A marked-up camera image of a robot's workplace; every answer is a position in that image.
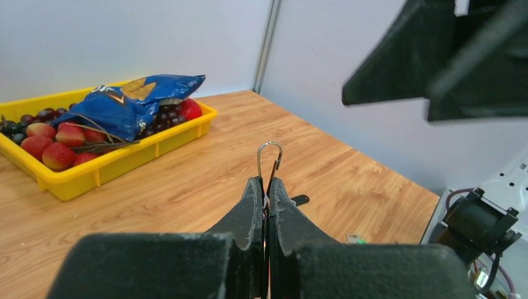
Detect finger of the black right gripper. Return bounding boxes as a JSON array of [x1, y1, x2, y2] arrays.
[[342, 1, 456, 105], [427, 1, 527, 122]]

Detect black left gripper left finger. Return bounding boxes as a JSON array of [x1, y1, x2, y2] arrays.
[[47, 177, 264, 298]]

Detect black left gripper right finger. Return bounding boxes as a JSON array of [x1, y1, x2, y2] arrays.
[[268, 178, 476, 298]]

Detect large metal keyring with keys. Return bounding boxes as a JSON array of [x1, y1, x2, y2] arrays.
[[256, 141, 311, 209]]

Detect green tagged key bunch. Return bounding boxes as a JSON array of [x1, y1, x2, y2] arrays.
[[346, 234, 367, 244]]

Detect red tomato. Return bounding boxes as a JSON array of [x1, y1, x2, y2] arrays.
[[179, 98, 202, 121]]

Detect dark grape bunch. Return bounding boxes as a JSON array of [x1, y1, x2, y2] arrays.
[[1, 104, 187, 144]]

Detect yellow plastic bin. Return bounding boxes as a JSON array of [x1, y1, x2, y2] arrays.
[[1, 89, 217, 201]]

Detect blue snack bag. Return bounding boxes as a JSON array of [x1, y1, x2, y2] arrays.
[[52, 74, 206, 141]]

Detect red strawberries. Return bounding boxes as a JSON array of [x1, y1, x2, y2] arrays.
[[19, 121, 109, 172]]

